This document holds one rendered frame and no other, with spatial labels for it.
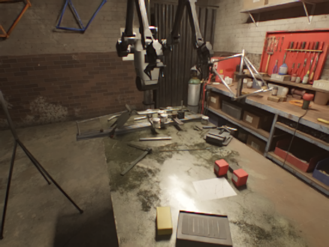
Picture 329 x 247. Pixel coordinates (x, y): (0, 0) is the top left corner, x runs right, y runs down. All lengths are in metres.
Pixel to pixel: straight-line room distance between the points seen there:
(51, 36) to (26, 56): 0.55
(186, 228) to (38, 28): 3.68
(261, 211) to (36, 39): 3.79
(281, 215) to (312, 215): 0.11
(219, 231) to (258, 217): 0.17
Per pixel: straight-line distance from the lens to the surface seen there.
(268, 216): 0.74
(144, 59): 1.69
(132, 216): 0.66
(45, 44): 3.80
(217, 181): 0.80
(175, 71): 3.71
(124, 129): 1.14
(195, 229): 0.60
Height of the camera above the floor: 1.40
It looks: 24 degrees down
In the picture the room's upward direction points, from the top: straight up
